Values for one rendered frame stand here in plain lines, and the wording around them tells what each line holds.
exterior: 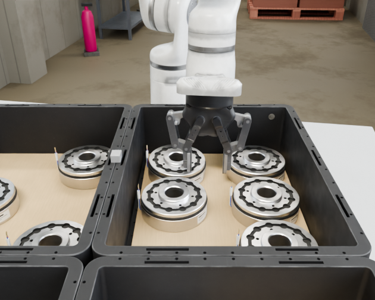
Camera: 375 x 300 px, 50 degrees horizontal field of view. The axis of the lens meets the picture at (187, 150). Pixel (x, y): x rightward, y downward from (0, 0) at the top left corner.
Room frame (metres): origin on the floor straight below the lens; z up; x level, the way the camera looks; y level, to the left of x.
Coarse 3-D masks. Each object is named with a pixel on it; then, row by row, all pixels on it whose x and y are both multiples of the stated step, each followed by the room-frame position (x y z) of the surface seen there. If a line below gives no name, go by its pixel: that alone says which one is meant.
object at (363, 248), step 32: (128, 128) 0.60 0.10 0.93; (320, 160) 0.50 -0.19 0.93; (352, 224) 0.36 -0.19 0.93; (96, 256) 0.31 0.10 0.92; (128, 256) 0.31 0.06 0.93; (160, 256) 0.31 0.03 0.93; (192, 256) 0.31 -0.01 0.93; (224, 256) 0.31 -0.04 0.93; (256, 256) 0.31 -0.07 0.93; (288, 256) 0.31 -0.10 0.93; (320, 256) 0.31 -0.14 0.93; (352, 256) 0.31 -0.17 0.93
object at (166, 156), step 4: (168, 152) 0.63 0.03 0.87; (172, 152) 0.63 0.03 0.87; (176, 152) 0.63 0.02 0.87; (180, 152) 0.63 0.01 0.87; (164, 156) 0.61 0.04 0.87; (168, 156) 0.62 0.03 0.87; (164, 160) 0.61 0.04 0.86; (168, 160) 0.60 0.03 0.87; (168, 164) 0.60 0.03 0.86; (172, 164) 0.59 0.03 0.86; (176, 164) 0.59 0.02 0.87; (180, 164) 0.59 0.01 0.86
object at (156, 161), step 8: (152, 152) 0.63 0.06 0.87; (160, 152) 0.64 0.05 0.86; (192, 152) 0.64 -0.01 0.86; (200, 152) 0.64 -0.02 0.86; (152, 160) 0.61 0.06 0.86; (160, 160) 0.61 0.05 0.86; (192, 160) 0.61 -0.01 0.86; (200, 160) 0.61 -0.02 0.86; (152, 168) 0.59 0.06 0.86; (160, 168) 0.58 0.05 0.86; (168, 168) 0.59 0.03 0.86; (176, 168) 0.58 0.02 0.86; (184, 168) 0.59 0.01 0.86; (192, 168) 0.59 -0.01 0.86; (200, 168) 0.59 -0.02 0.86; (168, 176) 0.57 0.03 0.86; (176, 176) 0.57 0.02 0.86; (184, 176) 0.57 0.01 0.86
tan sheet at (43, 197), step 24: (0, 168) 0.63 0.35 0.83; (24, 168) 0.63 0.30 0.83; (48, 168) 0.63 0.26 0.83; (24, 192) 0.56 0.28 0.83; (48, 192) 0.56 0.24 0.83; (72, 192) 0.56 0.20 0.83; (24, 216) 0.49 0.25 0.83; (48, 216) 0.49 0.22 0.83; (72, 216) 0.49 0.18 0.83; (0, 240) 0.44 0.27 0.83
